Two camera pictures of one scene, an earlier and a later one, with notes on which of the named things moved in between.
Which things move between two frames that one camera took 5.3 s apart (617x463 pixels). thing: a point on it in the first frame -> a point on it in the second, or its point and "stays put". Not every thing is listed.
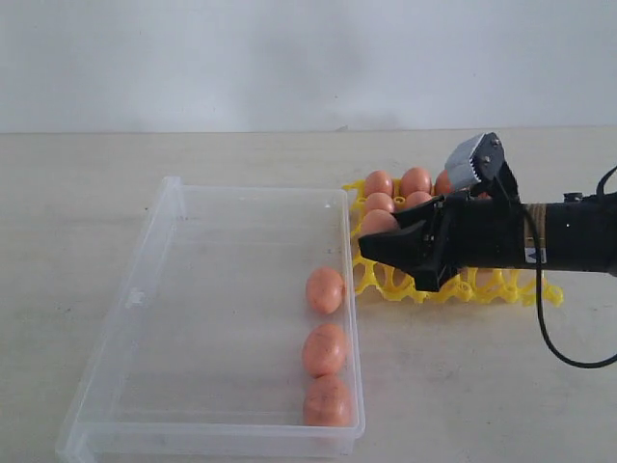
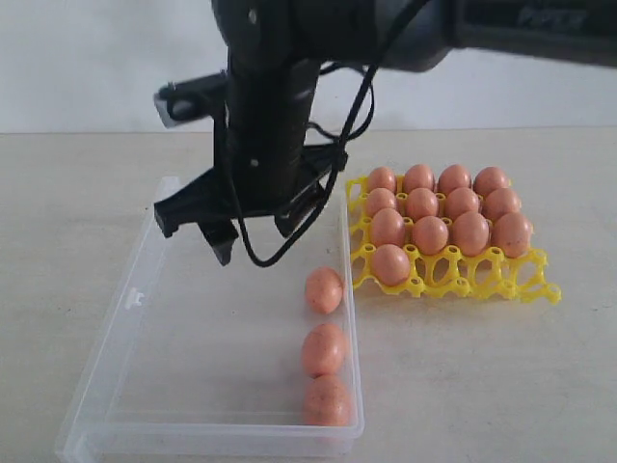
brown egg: [325, 290] stays put
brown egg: [417, 197] stays put
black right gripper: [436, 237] -> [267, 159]
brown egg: [325, 350] stays put
